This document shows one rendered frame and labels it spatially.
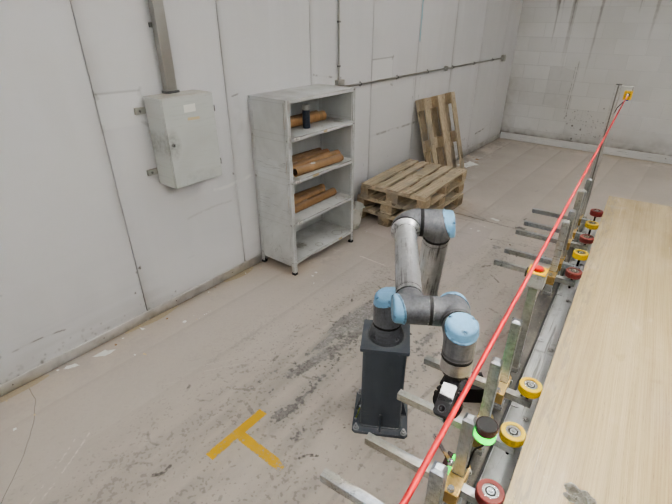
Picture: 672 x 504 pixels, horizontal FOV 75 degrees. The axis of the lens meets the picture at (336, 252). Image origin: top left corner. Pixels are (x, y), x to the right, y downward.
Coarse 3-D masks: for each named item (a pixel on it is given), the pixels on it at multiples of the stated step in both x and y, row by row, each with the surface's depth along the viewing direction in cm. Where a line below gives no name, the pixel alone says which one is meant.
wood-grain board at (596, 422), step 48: (624, 240) 269; (624, 288) 222; (576, 336) 188; (624, 336) 188; (576, 384) 164; (624, 384) 164; (528, 432) 145; (576, 432) 145; (624, 432) 145; (528, 480) 130; (576, 480) 130; (624, 480) 130
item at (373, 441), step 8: (368, 440) 147; (376, 440) 147; (384, 440) 147; (376, 448) 146; (384, 448) 144; (392, 448) 144; (392, 456) 143; (400, 456) 142; (408, 456) 142; (408, 464) 140; (416, 464) 139; (416, 472) 140; (464, 488) 132; (472, 488) 132; (464, 496) 132; (472, 496) 130
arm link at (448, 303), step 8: (440, 296) 136; (448, 296) 133; (456, 296) 132; (440, 304) 130; (448, 304) 130; (456, 304) 129; (464, 304) 130; (440, 312) 129; (448, 312) 127; (464, 312) 126; (440, 320) 129
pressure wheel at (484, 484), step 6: (480, 480) 129; (486, 480) 129; (492, 480) 129; (480, 486) 128; (486, 486) 128; (492, 486) 128; (498, 486) 128; (480, 492) 126; (486, 492) 126; (492, 492) 126; (498, 492) 126; (504, 492) 126; (480, 498) 125; (486, 498) 124; (492, 498) 125; (498, 498) 124; (504, 498) 125
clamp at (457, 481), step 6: (468, 468) 137; (450, 474) 135; (456, 474) 135; (468, 474) 137; (450, 480) 133; (456, 480) 133; (462, 480) 133; (456, 486) 131; (462, 486) 132; (444, 492) 131; (456, 492) 130; (444, 498) 132; (450, 498) 130; (456, 498) 129
